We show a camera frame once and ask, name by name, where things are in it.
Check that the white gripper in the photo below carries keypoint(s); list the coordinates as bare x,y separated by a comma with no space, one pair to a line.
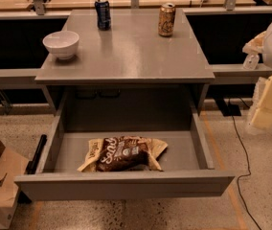
260,113

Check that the brown chip bag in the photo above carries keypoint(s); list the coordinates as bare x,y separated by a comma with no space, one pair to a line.
116,154

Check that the grey open drawer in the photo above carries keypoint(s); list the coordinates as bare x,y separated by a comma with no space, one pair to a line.
169,115

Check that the grey counter cabinet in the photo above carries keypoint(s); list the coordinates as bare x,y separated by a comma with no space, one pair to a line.
132,51

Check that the clear sanitizer bottle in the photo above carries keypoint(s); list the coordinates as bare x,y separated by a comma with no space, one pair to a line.
251,61

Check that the gold soda can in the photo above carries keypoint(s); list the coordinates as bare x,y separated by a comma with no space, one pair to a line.
166,19

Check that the blue soda can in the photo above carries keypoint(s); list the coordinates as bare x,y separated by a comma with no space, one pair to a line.
103,14

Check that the white ceramic bowl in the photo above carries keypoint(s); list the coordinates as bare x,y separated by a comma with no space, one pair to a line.
62,44

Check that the grey metal shelf rail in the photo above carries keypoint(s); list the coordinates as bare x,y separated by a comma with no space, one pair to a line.
236,74

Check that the black drawer slide rail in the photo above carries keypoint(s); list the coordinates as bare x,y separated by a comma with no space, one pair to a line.
32,165

